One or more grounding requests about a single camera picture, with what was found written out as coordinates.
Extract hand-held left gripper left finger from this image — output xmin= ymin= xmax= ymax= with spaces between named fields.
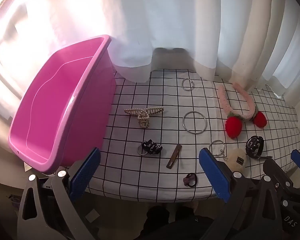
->
xmin=17 ymin=147 xmax=101 ymax=240

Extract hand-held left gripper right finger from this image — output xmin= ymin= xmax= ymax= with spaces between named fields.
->
xmin=199 ymin=148 xmax=283 ymax=240

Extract pink fuzzy strawberry headband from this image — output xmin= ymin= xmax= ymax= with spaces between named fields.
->
xmin=217 ymin=82 xmax=267 ymax=139

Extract pink plastic bin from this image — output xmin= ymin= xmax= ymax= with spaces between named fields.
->
xmin=8 ymin=34 xmax=117 ymax=175

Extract keyring with cream pompom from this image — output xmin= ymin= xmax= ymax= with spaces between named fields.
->
xmin=225 ymin=148 xmax=247 ymax=172

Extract black wristwatch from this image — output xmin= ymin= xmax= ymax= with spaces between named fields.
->
xmin=245 ymin=135 xmax=273 ymax=159

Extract brown hair barrette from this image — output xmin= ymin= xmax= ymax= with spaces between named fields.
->
xmin=166 ymin=144 xmax=182 ymax=168

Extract large silver bangle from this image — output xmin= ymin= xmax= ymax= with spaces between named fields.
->
xmin=182 ymin=111 xmax=207 ymax=134

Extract person's dark trousers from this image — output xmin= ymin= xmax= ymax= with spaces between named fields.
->
xmin=137 ymin=204 xmax=228 ymax=240

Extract white black grid tablecloth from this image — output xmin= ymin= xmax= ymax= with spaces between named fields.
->
xmin=86 ymin=69 xmax=300 ymax=203

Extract pearl hair claw clip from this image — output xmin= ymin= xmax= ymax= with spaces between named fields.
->
xmin=124 ymin=106 xmax=165 ymax=130

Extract dark grey panel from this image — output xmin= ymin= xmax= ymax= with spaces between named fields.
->
xmin=152 ymin=47 xmax=190 ymax=70

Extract thick cream curtain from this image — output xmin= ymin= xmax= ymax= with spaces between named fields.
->
xmin=195 ymin=0 xmax=300 ymax=105

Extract sheer white curtain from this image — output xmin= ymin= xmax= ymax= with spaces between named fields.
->
xmin=0 ymin=0 xmax=217 ymax=130

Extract silver bracelet with chain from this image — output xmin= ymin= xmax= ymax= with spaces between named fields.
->
xmin=209 ymin=140 xmax=227 ymax=158

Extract small purple black hair tie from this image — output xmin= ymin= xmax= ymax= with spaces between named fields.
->
xmin=183 ymin=172 xmax=198 ymax=188

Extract small silver double ring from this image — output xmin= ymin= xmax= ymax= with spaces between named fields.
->
xmin=181 ymin=78 xmax=194 ymax=91

